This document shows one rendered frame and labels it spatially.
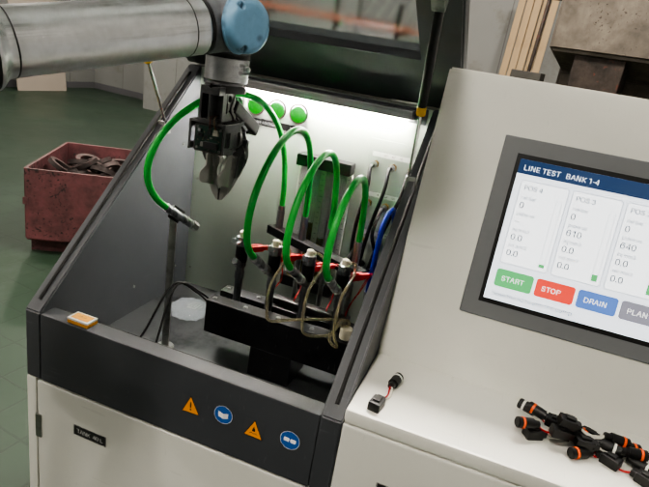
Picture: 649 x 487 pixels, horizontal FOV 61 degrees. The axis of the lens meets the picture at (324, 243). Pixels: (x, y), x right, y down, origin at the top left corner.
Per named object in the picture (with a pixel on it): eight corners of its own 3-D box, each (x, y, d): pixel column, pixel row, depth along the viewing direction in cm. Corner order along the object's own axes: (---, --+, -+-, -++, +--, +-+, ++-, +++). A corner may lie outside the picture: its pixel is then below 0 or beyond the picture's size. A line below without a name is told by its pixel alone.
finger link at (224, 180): (205, 204, 100) (210, 154, 97) (222, 197, 106) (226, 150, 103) (220, 208, 100) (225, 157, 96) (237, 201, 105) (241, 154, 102)
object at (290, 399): (41, 380, 119) (40, 313, 113) (56, 370, 123) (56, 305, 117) (307, 487, 102) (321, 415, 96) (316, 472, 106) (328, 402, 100)
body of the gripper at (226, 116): (185, 151, 97) (190, 79, 93) (211, 145, 105) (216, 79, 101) (224, 159, 95) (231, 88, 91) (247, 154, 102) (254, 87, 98)
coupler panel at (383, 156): (346, 258, 142) (367, 138, 132) (350, 254, 146) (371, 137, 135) (394, 272, 139) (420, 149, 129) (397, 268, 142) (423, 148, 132)
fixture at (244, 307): (200, 357, 129) (206, 298, 124) (222, 338, 138) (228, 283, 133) (336, 405, 120) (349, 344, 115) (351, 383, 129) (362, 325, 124)
